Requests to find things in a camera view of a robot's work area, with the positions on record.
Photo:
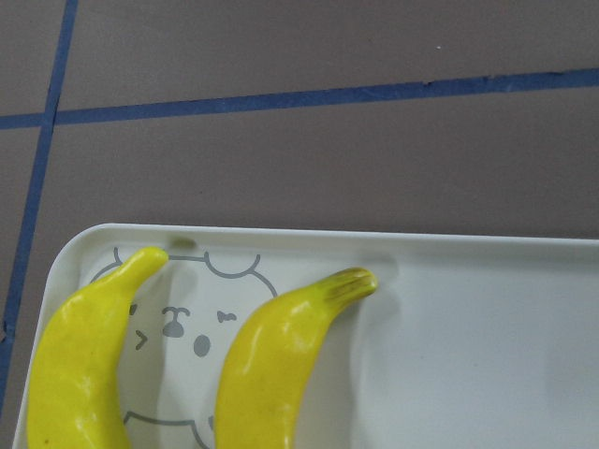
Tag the yellow banana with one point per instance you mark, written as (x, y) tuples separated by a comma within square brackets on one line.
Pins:
[(271, 359), (73, 395)]

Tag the white bear plate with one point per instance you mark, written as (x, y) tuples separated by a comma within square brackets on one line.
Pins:
[(468, 342)]

